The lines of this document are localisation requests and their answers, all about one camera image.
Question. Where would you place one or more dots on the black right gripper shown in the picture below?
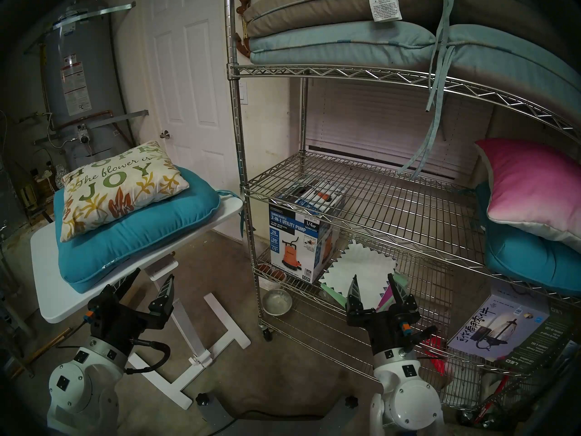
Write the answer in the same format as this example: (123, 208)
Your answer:
(390, 328)

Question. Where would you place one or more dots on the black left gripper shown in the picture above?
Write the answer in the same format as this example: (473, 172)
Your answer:
(122, 319)

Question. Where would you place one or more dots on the floral JOY print pillow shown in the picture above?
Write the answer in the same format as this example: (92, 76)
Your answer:
(122, 190)

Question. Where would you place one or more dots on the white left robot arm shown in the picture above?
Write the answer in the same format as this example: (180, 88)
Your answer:
(86, 389)

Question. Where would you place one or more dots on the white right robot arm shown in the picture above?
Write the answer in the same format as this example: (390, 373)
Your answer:
(408, 398)

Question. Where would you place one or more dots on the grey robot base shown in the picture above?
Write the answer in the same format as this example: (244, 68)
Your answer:
(218, 414)

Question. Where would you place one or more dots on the teal seat cushion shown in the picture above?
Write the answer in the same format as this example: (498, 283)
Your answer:
(522, 258)
(150, 240)

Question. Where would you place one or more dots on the light blue bench cushion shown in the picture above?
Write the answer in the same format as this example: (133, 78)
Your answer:
(345, 42)

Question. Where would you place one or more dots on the taupe bench cushion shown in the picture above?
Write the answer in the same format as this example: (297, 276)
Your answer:
(317, 8)

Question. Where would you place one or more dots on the magenta sheet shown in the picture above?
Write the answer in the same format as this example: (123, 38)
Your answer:
(386, 302)

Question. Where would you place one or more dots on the white zigzag edged sheet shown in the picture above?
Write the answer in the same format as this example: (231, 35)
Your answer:
(363, 271)

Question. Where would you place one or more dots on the green foam sheet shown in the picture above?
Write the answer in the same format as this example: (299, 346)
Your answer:
(336, 298)

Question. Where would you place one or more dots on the red plastic item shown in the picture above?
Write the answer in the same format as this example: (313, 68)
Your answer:
(433, 353)

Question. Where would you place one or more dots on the white overbed table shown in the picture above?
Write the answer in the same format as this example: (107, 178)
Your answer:
(50, 280)

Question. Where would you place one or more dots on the utility pump box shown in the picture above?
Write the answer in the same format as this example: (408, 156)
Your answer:
(295, 240)

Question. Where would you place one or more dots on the metal pet bowl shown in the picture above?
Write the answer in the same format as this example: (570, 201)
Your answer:
(277, 302)

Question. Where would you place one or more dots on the black base knob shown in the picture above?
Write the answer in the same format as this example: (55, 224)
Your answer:
(351, 401)
(202, 399)

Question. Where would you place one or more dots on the wooden stick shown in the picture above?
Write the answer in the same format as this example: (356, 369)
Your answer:
(45, 346)

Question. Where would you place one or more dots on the LED lamp box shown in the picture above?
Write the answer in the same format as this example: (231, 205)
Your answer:
(499, 326)

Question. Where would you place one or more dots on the white window blind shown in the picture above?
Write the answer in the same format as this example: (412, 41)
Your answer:
(372, 117)

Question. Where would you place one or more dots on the pink throw pillow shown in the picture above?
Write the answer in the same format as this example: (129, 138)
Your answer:
(531, 185)

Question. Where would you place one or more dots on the white panel door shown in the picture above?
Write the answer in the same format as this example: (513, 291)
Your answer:
(199, 76)

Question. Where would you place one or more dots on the grey water heater tank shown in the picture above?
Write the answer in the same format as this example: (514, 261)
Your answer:
(86, 53)

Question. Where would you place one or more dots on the white care label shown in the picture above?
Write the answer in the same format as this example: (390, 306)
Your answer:
(385, 3)

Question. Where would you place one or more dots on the silver foil duct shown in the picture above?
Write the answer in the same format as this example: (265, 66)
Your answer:
(62, 174)

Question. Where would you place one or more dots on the white light switch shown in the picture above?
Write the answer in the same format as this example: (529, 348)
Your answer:
(243, 92)

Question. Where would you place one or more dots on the brown anchor wall decoration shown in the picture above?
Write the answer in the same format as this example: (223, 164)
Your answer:
(240, 44)

